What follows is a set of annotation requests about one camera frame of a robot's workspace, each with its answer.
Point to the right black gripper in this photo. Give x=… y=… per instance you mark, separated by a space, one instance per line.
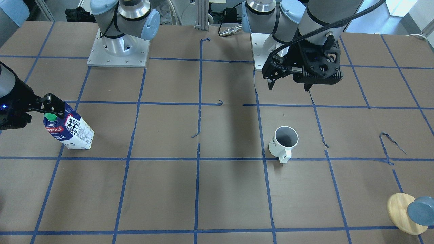
x=17 y=99

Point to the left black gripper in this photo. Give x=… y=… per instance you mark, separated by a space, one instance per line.
x=294 y=57

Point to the blue white milk carton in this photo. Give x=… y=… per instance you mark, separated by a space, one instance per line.
x=72 y=131

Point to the white mug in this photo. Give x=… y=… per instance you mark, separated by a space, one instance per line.
x=284 y=140

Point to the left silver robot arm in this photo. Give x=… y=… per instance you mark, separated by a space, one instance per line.
x=287 y=20

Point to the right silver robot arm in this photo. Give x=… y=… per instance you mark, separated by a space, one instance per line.
x=125 y=29

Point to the blue cup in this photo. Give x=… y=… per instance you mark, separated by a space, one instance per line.
x=421 y=210

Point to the wooden mug tree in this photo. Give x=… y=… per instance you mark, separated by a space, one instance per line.
x=397 y=208

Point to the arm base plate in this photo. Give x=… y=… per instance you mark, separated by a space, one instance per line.
x=262 y=45
x=126 y=51

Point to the aluminium frame post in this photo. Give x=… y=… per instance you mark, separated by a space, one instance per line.
x=201 y=22

